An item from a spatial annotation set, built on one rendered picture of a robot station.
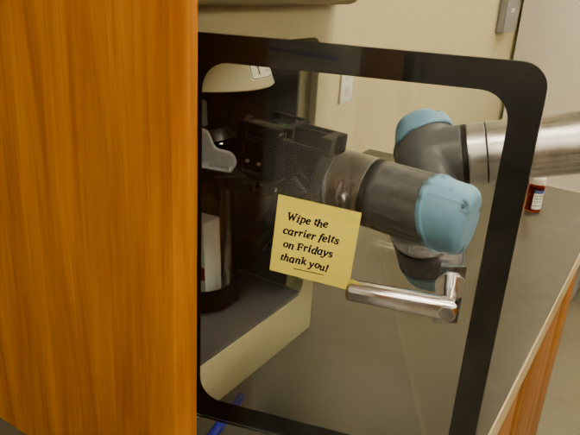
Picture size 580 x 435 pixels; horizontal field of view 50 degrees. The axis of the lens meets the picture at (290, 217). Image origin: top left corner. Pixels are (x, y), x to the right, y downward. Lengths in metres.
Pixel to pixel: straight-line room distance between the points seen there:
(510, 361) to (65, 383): 0.61
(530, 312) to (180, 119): 0.79
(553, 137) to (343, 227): 0.32
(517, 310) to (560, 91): 2.56
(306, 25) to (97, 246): 0.37
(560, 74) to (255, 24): 2.99
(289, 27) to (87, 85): 0.29
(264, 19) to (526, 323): 0.65
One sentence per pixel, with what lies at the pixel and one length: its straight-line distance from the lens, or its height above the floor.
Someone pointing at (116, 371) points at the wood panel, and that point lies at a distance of 0.60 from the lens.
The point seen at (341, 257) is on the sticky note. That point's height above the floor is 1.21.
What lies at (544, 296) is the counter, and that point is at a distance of 1.18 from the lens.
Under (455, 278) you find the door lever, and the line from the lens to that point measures 0.54.
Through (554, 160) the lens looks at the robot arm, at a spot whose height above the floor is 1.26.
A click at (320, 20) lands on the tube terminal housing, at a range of 0.79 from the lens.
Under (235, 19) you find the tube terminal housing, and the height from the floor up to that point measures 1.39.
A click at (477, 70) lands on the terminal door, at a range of 0.50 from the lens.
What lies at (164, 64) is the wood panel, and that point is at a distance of 0.45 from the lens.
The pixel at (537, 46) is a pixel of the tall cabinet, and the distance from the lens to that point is 3.59.
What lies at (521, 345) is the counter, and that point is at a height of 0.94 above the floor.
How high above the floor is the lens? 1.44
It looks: 21 degrees down
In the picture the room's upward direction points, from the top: 4 degrees clockwise
